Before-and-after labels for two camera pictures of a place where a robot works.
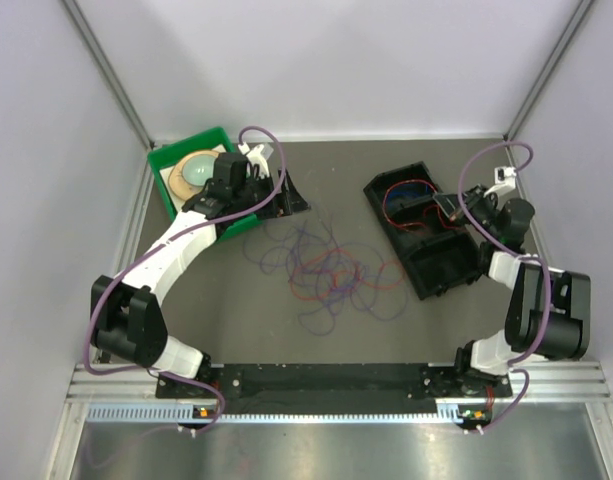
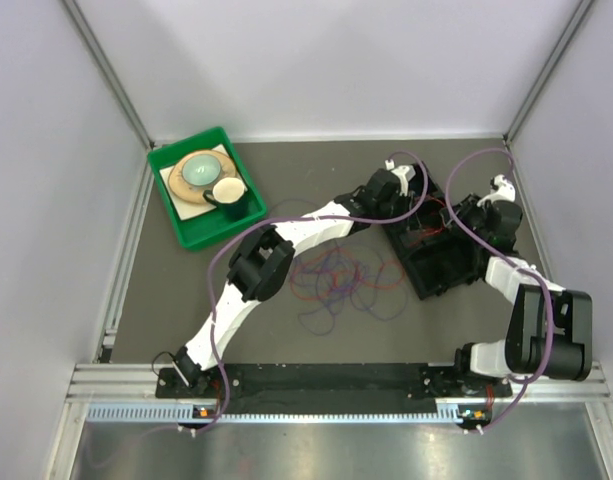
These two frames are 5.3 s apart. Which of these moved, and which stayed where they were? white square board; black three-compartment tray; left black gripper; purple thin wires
Moved: left black gripper
Stayed: black three-compartment tray; white square board; purple thin wires
